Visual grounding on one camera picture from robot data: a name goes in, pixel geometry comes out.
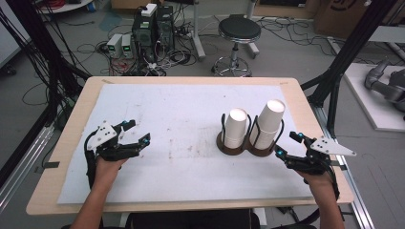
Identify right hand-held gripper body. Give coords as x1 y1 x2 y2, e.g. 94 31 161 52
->
286 135 357 176

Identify black frame with cable bundle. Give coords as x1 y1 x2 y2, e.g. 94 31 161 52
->
0 0 92 189

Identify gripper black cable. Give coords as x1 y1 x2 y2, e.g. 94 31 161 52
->
83 128 98 190
324 158 341 200

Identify person's dark clothing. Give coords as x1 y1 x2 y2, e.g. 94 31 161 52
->
125 208 261 229

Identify brown cardboard box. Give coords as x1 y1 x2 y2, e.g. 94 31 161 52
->
313 0 405 41

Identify person's left hand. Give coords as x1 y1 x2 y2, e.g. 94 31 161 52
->
92 156 130 192

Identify person's right hand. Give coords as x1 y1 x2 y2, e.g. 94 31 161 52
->
294 170 338 198

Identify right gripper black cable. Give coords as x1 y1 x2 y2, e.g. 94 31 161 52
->
324 158 341 200

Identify short stack of white cups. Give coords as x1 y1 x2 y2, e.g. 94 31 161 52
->
222 108 248 150

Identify grey metal table leg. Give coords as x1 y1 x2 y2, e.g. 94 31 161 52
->
190 0 207 61

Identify white panel on casters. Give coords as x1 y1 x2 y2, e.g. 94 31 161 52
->
0 6 32 76

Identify black cross tape mark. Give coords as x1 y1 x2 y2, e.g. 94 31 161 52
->
337 205 354 222

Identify dark brown double cup holder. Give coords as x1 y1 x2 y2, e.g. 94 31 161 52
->
216 113 286 157

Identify light wooden table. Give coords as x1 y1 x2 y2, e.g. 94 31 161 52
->
26 75 355 217

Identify white floor board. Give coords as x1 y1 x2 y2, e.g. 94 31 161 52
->
343 62 405 133

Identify white foam mat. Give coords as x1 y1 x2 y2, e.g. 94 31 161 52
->
56 83 314 205

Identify aluminium rail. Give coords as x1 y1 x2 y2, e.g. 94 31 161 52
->
0 125 55 213
309 104 376 229

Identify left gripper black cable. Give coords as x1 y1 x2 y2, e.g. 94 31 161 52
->
83 128 98 190

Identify black round stool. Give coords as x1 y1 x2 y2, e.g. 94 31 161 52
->
210 13 263 78

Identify grey power supply unit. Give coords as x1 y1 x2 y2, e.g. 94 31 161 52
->
120 33 135 59
106 32 123 59

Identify tangle of floor cables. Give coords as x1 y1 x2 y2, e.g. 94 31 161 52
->
73 37 199 77

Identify black computer tower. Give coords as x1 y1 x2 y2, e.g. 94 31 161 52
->
156 5 176 52
132 12 159 63

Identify white paper cup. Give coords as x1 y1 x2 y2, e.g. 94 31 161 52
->
248 98 287 151

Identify black floor cables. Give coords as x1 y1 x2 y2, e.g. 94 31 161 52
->
257 17 338 56

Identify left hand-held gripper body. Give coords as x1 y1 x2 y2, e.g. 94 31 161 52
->
84 120 141 161

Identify white box on tower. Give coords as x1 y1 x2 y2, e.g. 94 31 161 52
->
140 3 159 17

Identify white round table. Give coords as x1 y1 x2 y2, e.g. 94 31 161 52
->
37 0 95 14

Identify black metal frame post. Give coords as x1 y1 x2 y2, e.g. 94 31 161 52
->
300 0 399 138

